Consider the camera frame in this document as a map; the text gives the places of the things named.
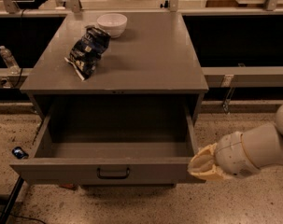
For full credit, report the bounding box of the white ceramic bowl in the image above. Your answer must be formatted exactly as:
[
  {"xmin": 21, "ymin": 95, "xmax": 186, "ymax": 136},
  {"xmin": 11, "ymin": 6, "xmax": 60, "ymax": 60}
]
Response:
[{"xmin": 97, "ymin": 13, "xmax": 128, "ymax": 38}]

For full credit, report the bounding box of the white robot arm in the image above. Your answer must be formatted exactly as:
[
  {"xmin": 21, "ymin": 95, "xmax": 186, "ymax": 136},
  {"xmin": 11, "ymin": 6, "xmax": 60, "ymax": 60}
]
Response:
[{"xmin": 188, "ymin": 105, "xmax": 283, "ymax": 181}]

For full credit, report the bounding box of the metal shelf bracket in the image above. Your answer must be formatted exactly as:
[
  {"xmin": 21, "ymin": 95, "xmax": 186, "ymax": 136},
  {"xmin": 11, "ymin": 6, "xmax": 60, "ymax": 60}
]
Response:
[{"xmin": 222, "ymin": 63, "xmax": 246, "ymax": 114}]

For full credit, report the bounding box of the black top drawer handle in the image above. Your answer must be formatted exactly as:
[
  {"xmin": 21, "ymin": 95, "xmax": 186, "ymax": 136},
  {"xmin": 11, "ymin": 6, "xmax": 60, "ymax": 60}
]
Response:
[{"xmin": 96, "ymin": 168, "xmax": 131, "ymax": 180}]

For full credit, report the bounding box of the grey top drawer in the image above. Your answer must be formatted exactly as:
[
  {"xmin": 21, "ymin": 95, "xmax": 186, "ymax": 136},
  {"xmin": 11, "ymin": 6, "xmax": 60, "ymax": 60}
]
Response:
[{"xmin": 10, "ymin": 94, "xmax": 197, "ymax": 186}]

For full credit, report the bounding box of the black floor pole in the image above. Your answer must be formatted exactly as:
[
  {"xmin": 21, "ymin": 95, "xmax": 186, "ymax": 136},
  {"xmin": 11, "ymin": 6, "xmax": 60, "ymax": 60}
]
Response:
[{"xmin": 0, "ymin": 176, "xmax": 24, "ymax": 224}]

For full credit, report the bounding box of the blue soda can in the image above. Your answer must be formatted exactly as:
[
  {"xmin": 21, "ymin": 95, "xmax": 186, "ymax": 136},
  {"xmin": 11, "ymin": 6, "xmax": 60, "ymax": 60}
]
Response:
[{"xmin": 12, "ymin": 147, "xmax": 29, "ymax": 160}]

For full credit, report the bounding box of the orange soda can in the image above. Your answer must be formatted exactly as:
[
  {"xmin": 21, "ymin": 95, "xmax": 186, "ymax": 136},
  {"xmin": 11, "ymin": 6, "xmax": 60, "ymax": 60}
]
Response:
[{"xmin": 59, "ymin": 184, "xmax": 78, "ymax": 190}]

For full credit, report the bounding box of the blue crumpled chip bag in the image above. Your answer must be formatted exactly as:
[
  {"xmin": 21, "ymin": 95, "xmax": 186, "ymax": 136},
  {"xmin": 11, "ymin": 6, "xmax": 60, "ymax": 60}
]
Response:
[{"xmin": 64, "ymin": 25, "xmax": 111, "ymax": 81}]

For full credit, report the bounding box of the clear plastic water bottle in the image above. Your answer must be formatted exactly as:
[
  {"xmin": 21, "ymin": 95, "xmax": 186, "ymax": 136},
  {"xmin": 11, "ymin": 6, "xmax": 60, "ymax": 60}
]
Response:
[{"xmin": 0, "ymin": 46, "xmax": 21, "ymax": 75}]

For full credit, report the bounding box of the black hanging cable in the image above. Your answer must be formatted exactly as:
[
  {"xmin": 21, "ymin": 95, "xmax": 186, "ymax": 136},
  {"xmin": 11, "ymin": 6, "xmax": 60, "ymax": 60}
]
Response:
[{"xmin": 11, "ymin": 8, "xmax": 27, "ymax": 88}]

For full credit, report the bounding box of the grey drawer cabinet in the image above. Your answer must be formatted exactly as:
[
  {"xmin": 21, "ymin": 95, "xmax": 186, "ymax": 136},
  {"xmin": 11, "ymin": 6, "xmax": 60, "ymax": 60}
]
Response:
[{"xmin": 21, "ymin": 11, "xmax": 208, "ymax": 119}]

